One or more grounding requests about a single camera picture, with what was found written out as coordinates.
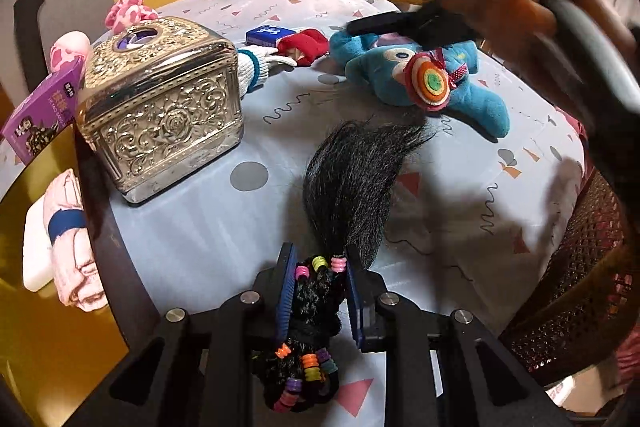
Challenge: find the blue plush toy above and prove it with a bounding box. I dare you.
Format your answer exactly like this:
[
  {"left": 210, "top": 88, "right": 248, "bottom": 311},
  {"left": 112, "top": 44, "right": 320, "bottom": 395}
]
[{"left": 329, "top": 31, "right": 510, "bottom": 139}]

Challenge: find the black hair extension with beads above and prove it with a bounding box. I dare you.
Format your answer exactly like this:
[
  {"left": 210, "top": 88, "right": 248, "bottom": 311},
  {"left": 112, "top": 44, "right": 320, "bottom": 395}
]
[{"left": 253, "top": 121, "right": 426, "bottom": 413}]

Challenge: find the red knitted glove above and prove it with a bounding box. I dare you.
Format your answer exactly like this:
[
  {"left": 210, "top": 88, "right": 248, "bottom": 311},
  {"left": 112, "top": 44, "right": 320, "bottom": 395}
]
[{"left": 277, "top": 28, "right": 329, "bottom": 66}]

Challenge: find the blue playing card box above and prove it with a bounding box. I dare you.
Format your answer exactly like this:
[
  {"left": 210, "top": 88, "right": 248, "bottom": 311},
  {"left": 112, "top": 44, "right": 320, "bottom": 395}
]
[{"left": 245, "top": 25, "right": 295, "bottom": 48}]

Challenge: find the patterned light blue tablecloth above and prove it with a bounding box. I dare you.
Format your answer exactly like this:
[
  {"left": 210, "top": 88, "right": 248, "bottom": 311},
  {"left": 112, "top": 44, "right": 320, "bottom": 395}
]
[{"left": 0, "top": 0, "right": 587, "bottom": 427}]

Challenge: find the white sock blue stripe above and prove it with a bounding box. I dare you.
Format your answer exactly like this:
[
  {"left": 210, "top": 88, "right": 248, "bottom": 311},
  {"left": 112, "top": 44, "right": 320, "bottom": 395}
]
[{"left": 236, "top": 45, "right": 297, "bottom": 98}]

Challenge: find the ornate silver tissue box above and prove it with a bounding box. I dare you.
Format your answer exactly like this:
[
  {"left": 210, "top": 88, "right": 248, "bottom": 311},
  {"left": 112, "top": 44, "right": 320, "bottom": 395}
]
[{"left": 75, "top": 17, "right": 244, "bottom": 204}]

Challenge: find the pink folded cloth blue band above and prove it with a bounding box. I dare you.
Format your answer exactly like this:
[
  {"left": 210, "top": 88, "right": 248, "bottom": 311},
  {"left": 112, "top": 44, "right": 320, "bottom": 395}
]
[{"left": 22, "top": 169, "right": 108, "bottom": 312}]

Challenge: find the pink spotted plush toy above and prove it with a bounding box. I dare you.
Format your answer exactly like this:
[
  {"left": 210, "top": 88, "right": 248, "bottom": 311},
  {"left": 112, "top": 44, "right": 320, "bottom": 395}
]
[{"left": 42, "top": 0, "right": 160, "bottom": 73}]

